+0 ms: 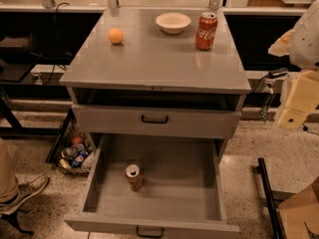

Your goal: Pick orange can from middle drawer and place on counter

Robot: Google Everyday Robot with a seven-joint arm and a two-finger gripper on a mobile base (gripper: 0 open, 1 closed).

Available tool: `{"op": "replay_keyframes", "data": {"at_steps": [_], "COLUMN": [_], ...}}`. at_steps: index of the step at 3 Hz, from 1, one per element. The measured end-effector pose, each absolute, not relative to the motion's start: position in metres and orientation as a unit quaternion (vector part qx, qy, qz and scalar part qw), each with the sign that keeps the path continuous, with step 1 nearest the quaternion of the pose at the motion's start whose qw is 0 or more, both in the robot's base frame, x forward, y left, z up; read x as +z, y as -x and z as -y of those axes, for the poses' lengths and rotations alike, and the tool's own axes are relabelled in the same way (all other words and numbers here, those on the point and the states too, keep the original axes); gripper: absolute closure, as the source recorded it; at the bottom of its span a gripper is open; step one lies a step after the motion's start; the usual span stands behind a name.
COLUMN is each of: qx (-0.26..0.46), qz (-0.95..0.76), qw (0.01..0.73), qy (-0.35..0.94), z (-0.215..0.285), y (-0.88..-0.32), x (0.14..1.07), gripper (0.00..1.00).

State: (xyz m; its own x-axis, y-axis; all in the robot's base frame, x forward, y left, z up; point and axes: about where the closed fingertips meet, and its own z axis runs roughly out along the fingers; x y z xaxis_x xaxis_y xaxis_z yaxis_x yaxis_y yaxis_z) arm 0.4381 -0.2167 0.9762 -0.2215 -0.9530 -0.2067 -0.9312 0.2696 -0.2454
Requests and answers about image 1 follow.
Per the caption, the blue Pepsi can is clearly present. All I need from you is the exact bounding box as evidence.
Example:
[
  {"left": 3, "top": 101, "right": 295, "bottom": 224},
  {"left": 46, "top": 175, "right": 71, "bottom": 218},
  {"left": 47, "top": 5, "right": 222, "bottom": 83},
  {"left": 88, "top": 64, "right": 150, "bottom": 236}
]
[{"left": 70, "top": 150, "right": 88, "bottom": 168}]

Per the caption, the red Coca-Cola can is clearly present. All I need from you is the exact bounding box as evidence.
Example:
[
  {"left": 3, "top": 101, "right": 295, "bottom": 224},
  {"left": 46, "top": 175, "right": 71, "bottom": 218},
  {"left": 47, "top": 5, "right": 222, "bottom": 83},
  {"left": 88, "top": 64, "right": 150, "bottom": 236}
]
[{"left": 195, "top": 12, "right": 218, "bottom": 51}]

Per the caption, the closed grey upper drawer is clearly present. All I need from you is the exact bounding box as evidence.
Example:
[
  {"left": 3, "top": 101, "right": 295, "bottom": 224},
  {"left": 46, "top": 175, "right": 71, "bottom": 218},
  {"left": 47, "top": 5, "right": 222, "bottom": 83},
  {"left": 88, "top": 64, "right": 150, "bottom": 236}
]
[{"left": 72, "top": 105, "right": 241, "bottom": 138}]

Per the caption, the grey sneaker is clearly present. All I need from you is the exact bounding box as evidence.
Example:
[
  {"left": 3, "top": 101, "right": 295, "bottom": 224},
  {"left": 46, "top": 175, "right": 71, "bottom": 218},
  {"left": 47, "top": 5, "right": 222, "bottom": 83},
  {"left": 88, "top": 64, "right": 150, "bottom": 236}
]
[{"left": 0, "top": 174, "right": 49, "bottom": 215}]

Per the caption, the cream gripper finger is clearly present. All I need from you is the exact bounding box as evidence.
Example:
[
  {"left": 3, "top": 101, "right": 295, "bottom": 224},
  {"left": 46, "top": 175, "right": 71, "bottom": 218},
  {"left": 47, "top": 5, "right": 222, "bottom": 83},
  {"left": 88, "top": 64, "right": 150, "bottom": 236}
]
[
  {"left": 276, "top": 70, "right": 319, "bottom": 129},
  {"left": 268, "top": 30, "right": 294, "bottom": 57}
]

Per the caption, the black metal frame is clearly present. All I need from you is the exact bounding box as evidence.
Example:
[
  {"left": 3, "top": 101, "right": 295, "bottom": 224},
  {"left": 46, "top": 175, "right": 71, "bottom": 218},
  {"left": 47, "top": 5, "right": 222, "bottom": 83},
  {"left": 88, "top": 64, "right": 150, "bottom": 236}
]
[{"left": 257, "top": 157, "right": 284, "bottom": 239}]

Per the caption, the orange fruit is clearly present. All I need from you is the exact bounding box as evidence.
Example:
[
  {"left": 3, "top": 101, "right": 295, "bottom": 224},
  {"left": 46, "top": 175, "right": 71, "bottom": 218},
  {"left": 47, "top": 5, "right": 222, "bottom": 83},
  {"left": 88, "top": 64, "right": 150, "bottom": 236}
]
[{"left": 108, "top": 28, "right": 124, "bottom": 44}]

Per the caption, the grey drawer cabinet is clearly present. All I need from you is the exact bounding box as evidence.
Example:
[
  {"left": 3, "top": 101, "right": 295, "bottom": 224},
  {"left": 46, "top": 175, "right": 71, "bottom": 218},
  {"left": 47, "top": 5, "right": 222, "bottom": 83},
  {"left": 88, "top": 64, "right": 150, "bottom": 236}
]
[{"left": 59, "top": 7, "right": 252, "bottom": 151}]

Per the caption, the black chair base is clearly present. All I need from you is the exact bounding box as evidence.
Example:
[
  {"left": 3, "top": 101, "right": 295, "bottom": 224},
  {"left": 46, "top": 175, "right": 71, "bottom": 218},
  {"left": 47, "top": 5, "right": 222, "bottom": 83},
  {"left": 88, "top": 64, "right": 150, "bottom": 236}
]
[{"left": 0, "top": 210, "right": 34, "bottom": 235}]

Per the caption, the tan trouser leg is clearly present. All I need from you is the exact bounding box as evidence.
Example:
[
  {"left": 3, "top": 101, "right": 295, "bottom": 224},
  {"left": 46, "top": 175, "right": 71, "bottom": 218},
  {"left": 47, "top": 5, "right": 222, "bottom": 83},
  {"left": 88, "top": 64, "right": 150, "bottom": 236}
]
[{"left": 0, "top": 138, "right": 18, "bottom": 203}]

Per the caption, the cardboard box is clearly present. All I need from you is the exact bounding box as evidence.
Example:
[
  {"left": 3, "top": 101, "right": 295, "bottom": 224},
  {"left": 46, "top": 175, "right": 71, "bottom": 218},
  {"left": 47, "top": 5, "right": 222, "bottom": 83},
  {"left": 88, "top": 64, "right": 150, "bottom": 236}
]
[{"left": 279, "top": 177, "right": 319, "bottom": 239}]

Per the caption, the white bowl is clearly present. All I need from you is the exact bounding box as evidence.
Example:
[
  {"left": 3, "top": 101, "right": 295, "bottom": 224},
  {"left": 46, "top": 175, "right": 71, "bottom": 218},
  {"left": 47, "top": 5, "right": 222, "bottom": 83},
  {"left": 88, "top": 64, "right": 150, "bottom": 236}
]
[{"left": 156, "top": 13, "right": 191, "bottom": 35}]

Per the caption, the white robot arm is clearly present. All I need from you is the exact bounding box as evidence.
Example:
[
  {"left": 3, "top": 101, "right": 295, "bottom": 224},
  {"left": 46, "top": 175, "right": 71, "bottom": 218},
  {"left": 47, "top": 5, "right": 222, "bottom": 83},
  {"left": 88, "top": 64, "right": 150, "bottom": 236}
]
[{"left": 268, "top": 0, "right": 319, "bottom": 129}]

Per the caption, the open grey middle drawer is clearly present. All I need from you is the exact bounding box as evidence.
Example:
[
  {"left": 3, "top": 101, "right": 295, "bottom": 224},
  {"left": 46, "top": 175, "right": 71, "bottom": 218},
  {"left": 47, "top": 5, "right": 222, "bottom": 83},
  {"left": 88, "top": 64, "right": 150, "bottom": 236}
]
[{"left": 65, "top": 134, "right": 239, "bottom": 239}]

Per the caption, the orange soda can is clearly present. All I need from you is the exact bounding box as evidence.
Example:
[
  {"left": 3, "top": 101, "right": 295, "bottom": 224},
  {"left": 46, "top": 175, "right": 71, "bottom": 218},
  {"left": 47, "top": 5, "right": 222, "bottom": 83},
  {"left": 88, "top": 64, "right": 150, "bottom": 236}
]
[{"left": 125, "top": 164, "right": 143, "bottom": 191}]

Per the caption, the wire basket of snacks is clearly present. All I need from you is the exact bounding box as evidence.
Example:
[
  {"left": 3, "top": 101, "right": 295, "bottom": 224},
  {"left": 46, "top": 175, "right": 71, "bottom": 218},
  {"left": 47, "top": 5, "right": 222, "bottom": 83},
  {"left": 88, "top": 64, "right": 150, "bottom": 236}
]
[{"left": 55, "top": 121, "right": 95, "bottom": 175}]

